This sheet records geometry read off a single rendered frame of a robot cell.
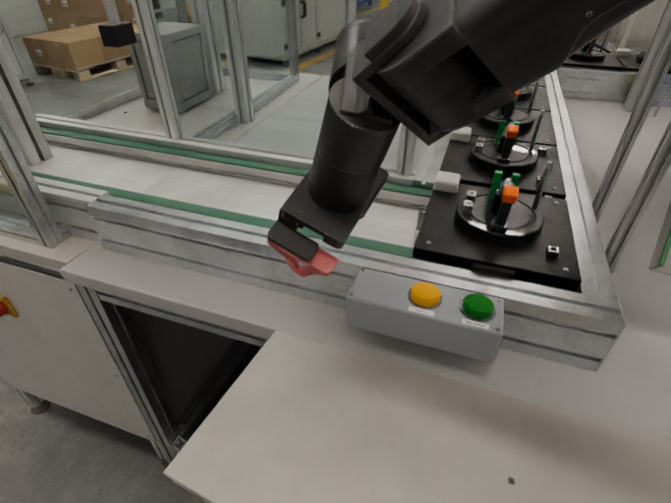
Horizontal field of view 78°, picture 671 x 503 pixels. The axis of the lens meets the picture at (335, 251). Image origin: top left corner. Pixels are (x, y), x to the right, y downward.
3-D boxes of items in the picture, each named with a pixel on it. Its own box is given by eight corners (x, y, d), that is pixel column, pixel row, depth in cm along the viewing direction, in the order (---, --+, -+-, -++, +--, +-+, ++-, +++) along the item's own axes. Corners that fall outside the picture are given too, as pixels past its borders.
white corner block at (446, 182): (454, 203, 79) (458, 184, 77) (430, 199, 81) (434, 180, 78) (457, 191, 83) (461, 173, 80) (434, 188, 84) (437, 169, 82)
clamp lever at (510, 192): (505, 229, 64) (518, 197, 58) (492, 227, 65) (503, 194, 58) (508, 211, 66) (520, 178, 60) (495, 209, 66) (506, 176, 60)
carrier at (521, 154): (562, 205, 79) (587, 142, 71) (435, 185, 85) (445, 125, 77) (554, 154, 97) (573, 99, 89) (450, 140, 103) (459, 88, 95)
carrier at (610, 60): (622, 73, 152) (637, 35, 145) (551, 67, 159) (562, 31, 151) (611, 58, 170) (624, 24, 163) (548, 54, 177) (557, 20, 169)
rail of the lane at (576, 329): (596, 372, 59) (630, 319, 53) (103, 249, 83) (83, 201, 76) (591, 343, 64) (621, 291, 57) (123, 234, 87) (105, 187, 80)
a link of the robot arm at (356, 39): (412, 11, 23) (496, 104, 27) (413, -83, 28) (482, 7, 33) (286, 127, 31) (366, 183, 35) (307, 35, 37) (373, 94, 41)
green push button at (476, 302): (490, 327, 54) (493, 316, 53) (458, 319, 55) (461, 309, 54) (491, 306, 57) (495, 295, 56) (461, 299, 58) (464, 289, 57)
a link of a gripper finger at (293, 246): (344, 255, 47) (367, 209, 39) (316, 304, 44) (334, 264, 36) (294, 227, 48) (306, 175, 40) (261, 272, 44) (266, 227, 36)
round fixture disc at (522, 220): (542, 253, 64) (546, 243, 62) (449, 236, 67) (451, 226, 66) (539, 208, 74) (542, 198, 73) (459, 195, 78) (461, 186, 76)
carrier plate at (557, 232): (577, 291, 60) (582, 280, 58) (411, 256, 66) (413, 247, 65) (563, 209, 78) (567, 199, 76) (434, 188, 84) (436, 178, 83)
